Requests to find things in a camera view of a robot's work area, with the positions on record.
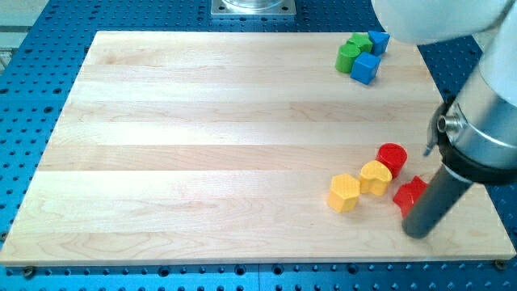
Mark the red star block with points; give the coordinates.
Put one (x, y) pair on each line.
(408, 194)

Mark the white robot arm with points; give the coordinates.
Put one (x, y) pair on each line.
(477, 132)

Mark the green star block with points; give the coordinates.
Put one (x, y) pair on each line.
(361, 41)

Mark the wooden board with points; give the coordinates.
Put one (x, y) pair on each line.
(219, 148)

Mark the yellow hexagon block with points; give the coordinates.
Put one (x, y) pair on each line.
(344, 193)

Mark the yellow heart block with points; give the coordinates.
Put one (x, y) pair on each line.
(374, 178)

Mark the green cylinder block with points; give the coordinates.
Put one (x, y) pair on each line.
(347, 53)

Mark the blue cube block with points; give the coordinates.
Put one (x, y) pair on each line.
(365, 68)

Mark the red cylinder block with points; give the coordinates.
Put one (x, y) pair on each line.
(393, 156)

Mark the blue triangle block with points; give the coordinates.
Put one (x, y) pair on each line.
(380, 41)

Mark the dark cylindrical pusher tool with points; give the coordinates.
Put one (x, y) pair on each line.
(444, 190)

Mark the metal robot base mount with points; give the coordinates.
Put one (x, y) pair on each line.
(252, 7)

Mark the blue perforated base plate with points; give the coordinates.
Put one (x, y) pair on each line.
(34, 86)

